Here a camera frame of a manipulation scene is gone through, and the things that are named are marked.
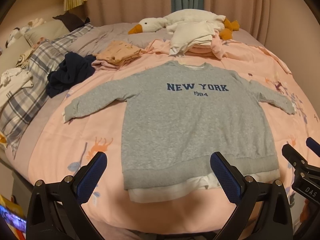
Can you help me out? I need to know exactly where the grey New York sweatshirt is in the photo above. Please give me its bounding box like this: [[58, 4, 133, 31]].
[[63, 61, 295, 203]]

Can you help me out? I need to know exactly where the beige pillow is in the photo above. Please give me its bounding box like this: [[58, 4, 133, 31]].
[[24, 20, 70, 46]]

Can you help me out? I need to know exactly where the black garment on pillow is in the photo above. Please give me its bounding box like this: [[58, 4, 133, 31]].
[[53, 11, 90, 32]]

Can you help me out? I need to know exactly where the pink folded garment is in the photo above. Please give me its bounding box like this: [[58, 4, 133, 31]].
[[186, 34, 225, 60]]

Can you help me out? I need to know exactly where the orange folded garment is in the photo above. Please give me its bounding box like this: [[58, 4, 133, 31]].
[[95, 41, 142, 66]]

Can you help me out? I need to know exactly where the pink printed duvet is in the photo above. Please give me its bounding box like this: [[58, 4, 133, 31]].
[[29, 40, 319, 234]]

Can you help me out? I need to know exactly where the cream folded garment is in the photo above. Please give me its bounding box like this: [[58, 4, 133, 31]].
[[169, 21, 216, 56]]

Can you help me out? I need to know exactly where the white printed garment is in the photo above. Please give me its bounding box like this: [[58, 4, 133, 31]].
[[1, 67, 33, 109]]

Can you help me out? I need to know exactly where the white goose plush toy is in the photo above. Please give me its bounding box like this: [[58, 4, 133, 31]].
[[128, 9, 240, 40]]

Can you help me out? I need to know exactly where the plaid blue pillow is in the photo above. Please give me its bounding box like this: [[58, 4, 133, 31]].
[[0, 23, 94, 153]]

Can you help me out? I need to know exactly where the navy crumpled garment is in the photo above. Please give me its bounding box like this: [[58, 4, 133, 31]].
[[46, 52, 96, 98]]

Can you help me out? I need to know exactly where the mauve bed sheet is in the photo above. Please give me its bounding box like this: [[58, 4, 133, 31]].
[[4, 22, 263, 170]]

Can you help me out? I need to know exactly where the small plush toy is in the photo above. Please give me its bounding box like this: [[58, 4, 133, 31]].
[[5, 18, 46, 48]]

